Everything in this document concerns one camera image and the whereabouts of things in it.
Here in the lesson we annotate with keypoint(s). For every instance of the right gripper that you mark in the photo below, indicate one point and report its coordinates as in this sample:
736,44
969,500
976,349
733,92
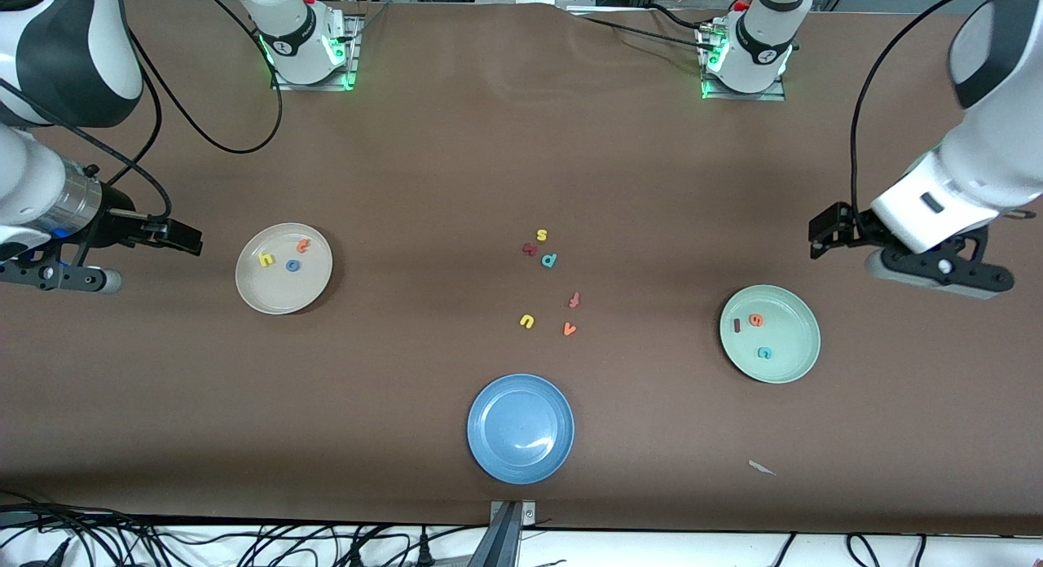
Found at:
116,219

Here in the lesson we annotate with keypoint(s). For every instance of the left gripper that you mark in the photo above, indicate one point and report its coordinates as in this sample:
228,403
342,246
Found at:
855,226

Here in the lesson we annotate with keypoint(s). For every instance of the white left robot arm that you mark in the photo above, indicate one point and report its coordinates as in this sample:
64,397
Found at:
1002,143

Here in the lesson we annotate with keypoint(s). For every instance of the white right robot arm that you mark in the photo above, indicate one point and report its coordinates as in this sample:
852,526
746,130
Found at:
24,176

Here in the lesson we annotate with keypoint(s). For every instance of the pale green plate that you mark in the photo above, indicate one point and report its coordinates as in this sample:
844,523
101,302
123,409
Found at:
786,331

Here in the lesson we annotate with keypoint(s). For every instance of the beige brown plate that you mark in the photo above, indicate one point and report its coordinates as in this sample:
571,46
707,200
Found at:
277,294

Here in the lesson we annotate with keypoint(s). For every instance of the brown paper table cover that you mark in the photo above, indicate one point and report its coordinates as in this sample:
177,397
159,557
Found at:
244,437

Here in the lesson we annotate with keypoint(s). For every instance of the white paper scrap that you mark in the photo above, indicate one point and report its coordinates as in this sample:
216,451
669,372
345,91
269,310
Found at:
760,467

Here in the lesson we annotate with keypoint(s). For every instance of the blue plate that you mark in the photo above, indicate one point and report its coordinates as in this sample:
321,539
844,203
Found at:
521,428

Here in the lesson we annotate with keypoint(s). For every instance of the black power plug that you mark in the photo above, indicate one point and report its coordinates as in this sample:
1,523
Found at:
424,551

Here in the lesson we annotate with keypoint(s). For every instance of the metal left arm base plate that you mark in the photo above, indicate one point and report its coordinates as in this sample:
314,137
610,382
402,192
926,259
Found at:
741,96

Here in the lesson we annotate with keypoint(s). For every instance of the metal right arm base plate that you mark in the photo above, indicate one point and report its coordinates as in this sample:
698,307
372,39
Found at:
355,41

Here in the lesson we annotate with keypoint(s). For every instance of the silver metal bracket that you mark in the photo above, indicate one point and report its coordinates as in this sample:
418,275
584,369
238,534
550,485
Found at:
530,514

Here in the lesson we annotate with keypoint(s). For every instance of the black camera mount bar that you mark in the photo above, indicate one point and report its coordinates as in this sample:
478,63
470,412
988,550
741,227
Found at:
499,542

